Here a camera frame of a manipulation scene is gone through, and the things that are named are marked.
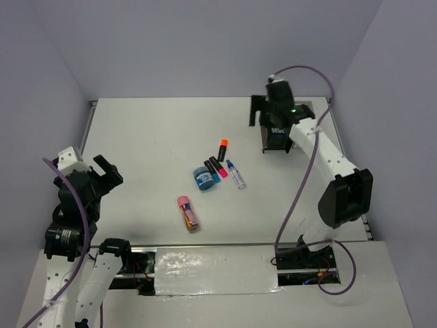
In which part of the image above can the black mesh container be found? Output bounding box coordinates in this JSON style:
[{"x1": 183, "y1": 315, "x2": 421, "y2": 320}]
[{"x1": 260, "y1": 125, "x2": 294, "y2": 153}]

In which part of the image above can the pink cap clear tube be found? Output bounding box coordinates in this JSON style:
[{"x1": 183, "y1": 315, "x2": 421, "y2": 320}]
[{"x1": 178, "y1": 196, "x2": 199, "y2": 233}]

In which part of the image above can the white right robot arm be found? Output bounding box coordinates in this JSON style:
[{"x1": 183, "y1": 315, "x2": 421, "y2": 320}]
[{"x1": 84, "y1": 97, "x2": 366, "y2": 245}]

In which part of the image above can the silver foil tape panel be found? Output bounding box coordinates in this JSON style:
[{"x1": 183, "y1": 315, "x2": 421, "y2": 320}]
[{"x1": 154, "y1": 245, "x2": 280, "y2": 296}]

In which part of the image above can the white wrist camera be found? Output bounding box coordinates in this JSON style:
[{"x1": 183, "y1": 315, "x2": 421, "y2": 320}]
[
  {"x1": 268, "y1": 74, "x2": 277, "y2": 83},
  {"x1": 57, "y1": 146, "x2": 83, "y2": 175}
]

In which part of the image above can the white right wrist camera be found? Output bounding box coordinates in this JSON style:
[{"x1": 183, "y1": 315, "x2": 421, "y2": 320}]
[{"x1": 268, "y1": 74, "x2": 277, "y2": 83}]

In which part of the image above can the blue round putty jar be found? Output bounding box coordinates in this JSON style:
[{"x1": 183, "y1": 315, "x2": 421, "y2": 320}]
[{"x1": 193, "y1": 166, "x2": 216, "y2": 191}]

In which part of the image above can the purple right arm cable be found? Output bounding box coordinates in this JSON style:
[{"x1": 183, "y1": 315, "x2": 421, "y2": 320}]
[{"x1": 271, "y1": 64, "x2": 356, "y2": 296}]

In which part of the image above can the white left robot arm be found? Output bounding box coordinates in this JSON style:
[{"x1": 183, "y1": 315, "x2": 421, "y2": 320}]
[{"x1": 26, "y1": 146, "x2": 134, "y2": 327}]

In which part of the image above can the aluminium table edge rail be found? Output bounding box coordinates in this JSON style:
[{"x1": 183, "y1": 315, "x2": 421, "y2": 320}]
[{"x1": 79, "y1": 100, "x2": 98, "y2": 154}]

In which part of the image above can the orange cap highlighter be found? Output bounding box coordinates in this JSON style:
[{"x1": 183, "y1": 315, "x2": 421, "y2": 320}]
[{"x1": 217, "y1": 139, "x2": 228, "y2": 162}]

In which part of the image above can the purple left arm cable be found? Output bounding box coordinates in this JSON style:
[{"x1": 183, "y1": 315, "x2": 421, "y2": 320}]
[{"x1": 20, "y1": 157, "x2": 105, "y2": 328}]

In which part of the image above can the blue cap highlighter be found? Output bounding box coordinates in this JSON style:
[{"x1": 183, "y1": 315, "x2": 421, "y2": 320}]
[{"x1": 203, "y1": 160, "x2": 221, "y2": 183}]

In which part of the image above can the clear blue spray bottle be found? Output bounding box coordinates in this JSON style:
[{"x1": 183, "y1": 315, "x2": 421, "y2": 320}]
[{"x1": 226, "y1": 159, "x2": 246, "y2": 189}]

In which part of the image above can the pink cap highlighter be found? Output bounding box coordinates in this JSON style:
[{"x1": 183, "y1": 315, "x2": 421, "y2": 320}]
[{"x1": 209, "y1": 156, "x2": 228, "y2": 178}]

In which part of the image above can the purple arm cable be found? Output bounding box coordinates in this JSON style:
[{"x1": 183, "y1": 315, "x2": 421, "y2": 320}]
[
  {"x1": 20, "y1": 157, "x2": 105, "y2": 328},
  {"x1": 271, "y1": 64, "x2": 356, "y2": 296}
]

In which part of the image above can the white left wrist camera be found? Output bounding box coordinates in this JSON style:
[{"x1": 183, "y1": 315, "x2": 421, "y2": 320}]
[{"x1": 57, "y1": 146, "x2": 83, "y2": 175}]

